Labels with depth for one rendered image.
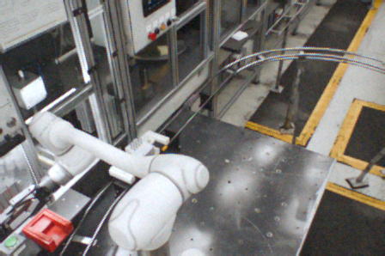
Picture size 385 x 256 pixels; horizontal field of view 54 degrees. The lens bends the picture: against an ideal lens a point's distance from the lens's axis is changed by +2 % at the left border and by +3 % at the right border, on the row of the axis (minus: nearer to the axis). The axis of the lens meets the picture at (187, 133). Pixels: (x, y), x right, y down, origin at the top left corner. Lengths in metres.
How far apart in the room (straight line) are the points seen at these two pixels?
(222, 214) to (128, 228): 1.08
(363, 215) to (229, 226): 1.36
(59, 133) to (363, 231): 2.23
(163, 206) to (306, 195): 1.28
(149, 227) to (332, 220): 2.13
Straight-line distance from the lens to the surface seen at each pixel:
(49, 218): 1.77
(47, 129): 1.43
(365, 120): 3.92
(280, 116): 3.74
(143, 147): 2.01
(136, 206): 0.98
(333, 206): 3.05
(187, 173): 1.05
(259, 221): 2.00
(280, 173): 2.24
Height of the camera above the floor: 2.28
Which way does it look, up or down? 41 degrees down
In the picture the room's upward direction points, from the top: 2 degrees counter-clockwise
